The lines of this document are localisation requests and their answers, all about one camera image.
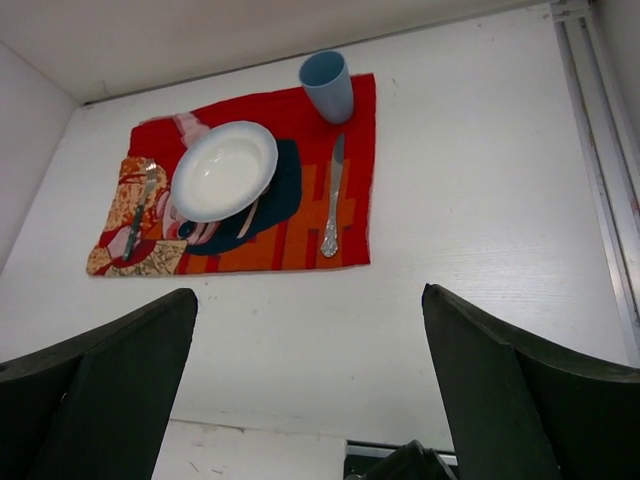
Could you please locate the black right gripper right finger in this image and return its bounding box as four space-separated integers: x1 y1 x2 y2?
422 284 639 479

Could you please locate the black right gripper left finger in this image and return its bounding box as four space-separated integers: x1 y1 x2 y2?
1 288 198 479

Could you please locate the green-handled fork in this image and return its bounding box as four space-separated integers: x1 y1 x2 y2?
122 159 157 262

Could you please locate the red patterned cloth placemat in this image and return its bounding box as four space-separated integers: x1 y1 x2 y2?
86 74 376 276

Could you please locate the white blue-rimmed plate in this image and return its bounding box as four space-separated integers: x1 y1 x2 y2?
171 121 279 223

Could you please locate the silver table knife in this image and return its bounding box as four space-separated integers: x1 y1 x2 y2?
321 133 345 258

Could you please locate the blue plastic cup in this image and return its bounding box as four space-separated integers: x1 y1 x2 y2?
298 50 354 125

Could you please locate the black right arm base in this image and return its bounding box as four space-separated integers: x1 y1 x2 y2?
343 440 459 479

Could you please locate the aluminium rail on table edge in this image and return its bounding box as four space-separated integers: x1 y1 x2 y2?
551 1 639 366

